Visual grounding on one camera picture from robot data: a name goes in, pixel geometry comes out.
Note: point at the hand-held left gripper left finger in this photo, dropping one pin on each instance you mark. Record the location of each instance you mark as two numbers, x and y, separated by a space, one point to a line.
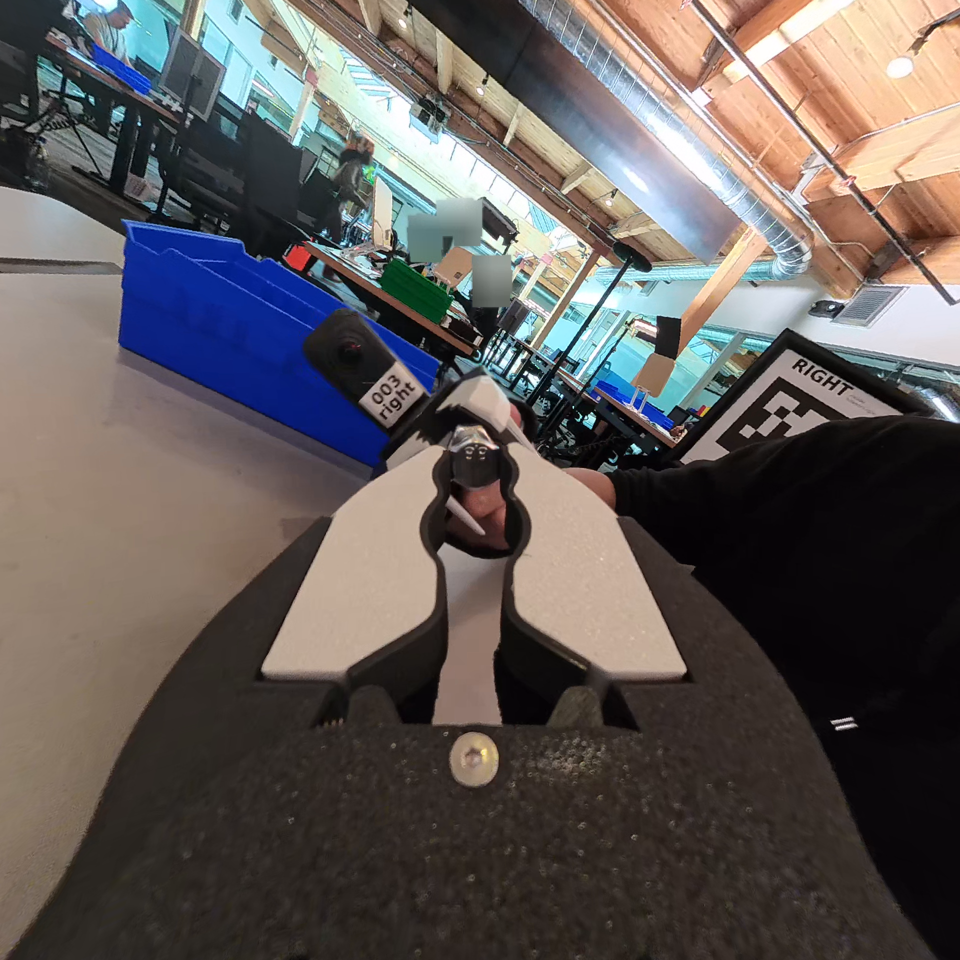
352 592

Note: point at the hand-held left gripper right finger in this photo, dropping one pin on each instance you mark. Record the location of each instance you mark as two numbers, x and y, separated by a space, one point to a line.
592 592

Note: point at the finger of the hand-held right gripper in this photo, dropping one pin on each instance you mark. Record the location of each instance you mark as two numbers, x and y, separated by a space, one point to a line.
409 452
484 397

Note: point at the steel hex nut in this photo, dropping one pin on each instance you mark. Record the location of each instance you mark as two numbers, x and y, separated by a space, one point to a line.
466 433

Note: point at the steel hex bolt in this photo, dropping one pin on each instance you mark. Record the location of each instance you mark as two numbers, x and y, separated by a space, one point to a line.
474 463

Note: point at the blue plastic bin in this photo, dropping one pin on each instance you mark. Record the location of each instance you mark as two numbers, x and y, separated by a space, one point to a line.
225 330

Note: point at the person's right forearm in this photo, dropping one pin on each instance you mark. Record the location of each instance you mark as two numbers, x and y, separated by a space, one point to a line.
750 502

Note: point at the person's right hand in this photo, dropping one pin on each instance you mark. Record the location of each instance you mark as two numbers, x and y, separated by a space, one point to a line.
487 525

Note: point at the green plastic bin stack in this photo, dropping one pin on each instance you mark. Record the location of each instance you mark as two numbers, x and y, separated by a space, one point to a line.
412 289

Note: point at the framed code sign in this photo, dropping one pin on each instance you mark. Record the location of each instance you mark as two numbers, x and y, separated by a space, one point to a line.
780 397

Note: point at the grey monitor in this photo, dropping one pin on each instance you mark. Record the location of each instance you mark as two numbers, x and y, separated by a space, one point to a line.
187 71

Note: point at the person's black sweater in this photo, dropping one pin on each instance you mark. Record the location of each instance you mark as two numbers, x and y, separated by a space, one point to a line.
900 750

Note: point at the round ceiling lamp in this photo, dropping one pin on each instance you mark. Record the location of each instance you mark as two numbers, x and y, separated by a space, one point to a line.
900 66

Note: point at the black ceiling duct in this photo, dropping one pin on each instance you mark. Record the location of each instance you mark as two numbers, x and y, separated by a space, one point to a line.
600 127

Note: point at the silver spiral air duct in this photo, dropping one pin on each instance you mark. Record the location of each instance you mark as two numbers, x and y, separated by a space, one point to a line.
712 172

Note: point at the white wall vent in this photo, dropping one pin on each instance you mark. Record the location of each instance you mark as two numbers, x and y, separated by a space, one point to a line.
866 304

